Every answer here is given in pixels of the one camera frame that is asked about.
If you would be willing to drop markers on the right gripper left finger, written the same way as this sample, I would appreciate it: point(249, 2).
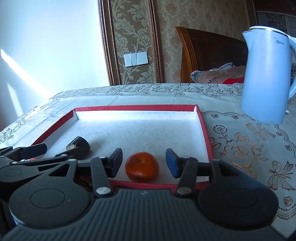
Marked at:
point(103, 168)

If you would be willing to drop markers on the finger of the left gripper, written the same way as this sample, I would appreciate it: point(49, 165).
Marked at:
point(22, 153)
point(76, 153)

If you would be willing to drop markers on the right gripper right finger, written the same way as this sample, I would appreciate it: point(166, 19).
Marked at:
point(184, 168)

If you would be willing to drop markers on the dark eggplant chunk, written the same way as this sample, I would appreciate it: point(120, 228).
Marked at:
point(78, 142)

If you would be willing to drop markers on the small orange mandarin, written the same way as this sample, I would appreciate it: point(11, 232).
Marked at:
point(142, 167)

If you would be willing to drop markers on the red shallow box tray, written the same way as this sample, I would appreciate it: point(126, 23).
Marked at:
point(134, 128)

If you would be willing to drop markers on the floral white tablecloth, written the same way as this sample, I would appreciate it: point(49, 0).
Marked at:
point(264, 152)

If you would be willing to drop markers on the pink patterned pillow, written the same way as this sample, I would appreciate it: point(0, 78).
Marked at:
point(226, 74)

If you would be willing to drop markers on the light blue electric kettle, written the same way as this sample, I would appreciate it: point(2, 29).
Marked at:
point(267, 83)

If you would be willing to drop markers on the patterned wardrobe door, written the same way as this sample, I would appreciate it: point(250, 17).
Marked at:
point(285, 23)

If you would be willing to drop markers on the white wall switch panel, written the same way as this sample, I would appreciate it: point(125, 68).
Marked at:
point(135, 59)

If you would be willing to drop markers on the dark wooden wall frame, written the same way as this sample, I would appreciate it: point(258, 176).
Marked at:
point(131, 27)

